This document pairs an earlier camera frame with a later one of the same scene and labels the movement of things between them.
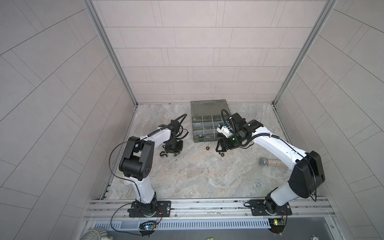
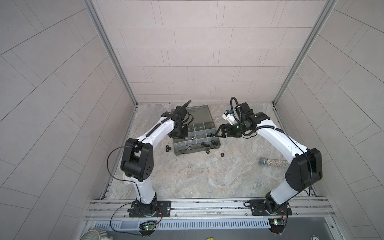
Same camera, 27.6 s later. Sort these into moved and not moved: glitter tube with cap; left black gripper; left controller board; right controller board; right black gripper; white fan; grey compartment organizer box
Moved: left black gripper; right black gripper; grey compartment organizer box
Not moved: glitter tube with cap; white fan; right controller board; left controller board
